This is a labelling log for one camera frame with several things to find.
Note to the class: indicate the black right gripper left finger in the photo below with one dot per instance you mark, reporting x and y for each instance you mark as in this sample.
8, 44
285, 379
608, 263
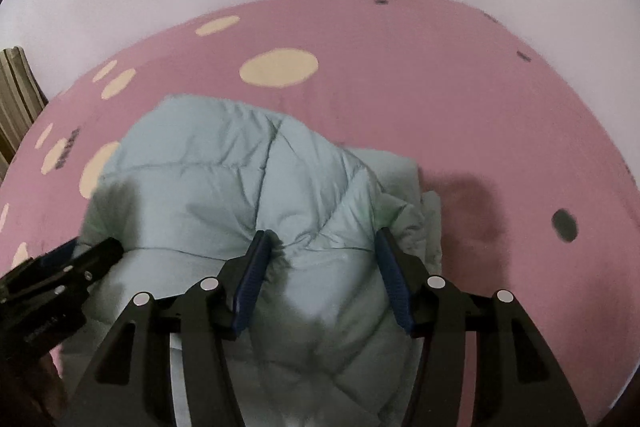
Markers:
163, 364

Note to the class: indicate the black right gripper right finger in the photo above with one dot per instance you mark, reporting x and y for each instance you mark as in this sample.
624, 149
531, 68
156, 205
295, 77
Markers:
518, 381

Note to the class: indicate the light blue puffer jacket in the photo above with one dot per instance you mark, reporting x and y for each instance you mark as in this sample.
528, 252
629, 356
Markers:
186, 190

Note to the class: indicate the pink polka-dot bed sheet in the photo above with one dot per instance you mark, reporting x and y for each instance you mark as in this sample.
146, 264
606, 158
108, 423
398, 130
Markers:
536, 196

